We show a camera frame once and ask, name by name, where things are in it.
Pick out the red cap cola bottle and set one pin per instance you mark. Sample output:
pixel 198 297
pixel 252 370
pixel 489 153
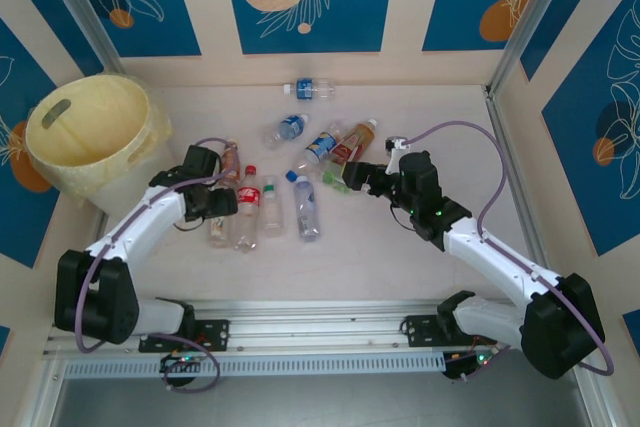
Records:
pixel 248 197

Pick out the green label clear bottle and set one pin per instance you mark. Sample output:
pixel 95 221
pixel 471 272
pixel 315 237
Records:
pixel 330 177

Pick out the brown label bottle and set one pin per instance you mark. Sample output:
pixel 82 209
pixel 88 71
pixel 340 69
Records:
pixel 231 159

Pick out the blue yellow label bottle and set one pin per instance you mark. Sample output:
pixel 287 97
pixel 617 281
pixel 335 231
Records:
pixel 320 144

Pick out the clear grey label bottle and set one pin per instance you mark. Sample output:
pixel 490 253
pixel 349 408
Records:
pixel 307 207

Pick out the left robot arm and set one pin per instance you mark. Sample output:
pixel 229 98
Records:
pixel 135 222

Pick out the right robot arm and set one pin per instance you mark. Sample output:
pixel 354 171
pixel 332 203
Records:
pixel 500 257

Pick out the clear plastic bin liner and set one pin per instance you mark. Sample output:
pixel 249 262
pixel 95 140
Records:
pixel 162 127

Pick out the cream plastic bin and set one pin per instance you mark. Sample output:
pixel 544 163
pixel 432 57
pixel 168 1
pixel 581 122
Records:
pixel 115 192

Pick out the red label tea bottle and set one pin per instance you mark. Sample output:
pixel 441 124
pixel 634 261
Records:
pixel 352 142

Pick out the blue label water bottle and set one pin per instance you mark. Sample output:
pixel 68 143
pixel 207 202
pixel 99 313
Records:
pixel 305 88
pixel 290 128

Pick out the small circuit board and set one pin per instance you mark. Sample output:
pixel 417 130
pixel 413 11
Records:
pixel 470 363
pixel 182 361

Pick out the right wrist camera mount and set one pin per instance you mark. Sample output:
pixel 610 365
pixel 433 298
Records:
pixel 400 147

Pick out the aluminium side rail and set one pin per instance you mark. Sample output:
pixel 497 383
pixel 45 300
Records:
pixel 502 132

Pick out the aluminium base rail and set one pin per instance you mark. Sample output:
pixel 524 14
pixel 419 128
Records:
pixel 320 319

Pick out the aluminium corner post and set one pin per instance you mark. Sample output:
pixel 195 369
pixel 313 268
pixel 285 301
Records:
pixel 80 7
pixel 530 12

